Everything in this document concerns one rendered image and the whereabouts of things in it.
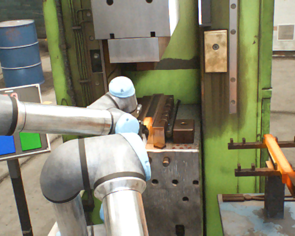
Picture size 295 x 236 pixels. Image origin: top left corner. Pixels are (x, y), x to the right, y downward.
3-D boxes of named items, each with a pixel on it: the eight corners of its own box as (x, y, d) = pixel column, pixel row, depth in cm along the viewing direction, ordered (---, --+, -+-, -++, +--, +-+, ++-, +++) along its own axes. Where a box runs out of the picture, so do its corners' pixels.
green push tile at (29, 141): (41, 147, 167) (38, 129, 168) (21, 151, 165) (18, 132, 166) (41, 148, 169) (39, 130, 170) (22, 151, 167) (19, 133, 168)
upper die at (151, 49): (159, 61, 164) (158, 37, 160) (109, 63, 167) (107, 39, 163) (170, 40, 202) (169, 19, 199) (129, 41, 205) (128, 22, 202)
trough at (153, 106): (152, 128, 175) (151, 125, 174) (139, 128, 176) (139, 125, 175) (163, 96, 213) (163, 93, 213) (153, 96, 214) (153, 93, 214)
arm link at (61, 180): (26, 179, 85) (60, 269, 123) (81, 171, 87) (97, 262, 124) (26, 135, 93) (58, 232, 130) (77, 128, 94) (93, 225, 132)
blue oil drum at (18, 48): (30, 90, 591) (18, 26, 558) (-4, 88, 611) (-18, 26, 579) (53, 78, 641) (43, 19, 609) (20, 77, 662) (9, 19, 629)
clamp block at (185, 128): (193, 143, 174) (193, 129, 172) (173, 143, 176) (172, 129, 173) (195, 132, 185) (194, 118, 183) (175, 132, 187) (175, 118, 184)
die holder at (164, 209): (202, 242, 185) (199, 150, 168) (117, 239, 191) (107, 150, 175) (205, 178, 236) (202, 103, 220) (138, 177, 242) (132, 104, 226)
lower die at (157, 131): (165, 143, 176) (163, 125, 173) (118, 143, 180) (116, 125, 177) (173, 108, 215) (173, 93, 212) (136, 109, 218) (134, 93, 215)
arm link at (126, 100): (100, 85, 130) (121, 70, 133) (108, 108, 139) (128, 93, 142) (116, 97, 126) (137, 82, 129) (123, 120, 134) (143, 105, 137)
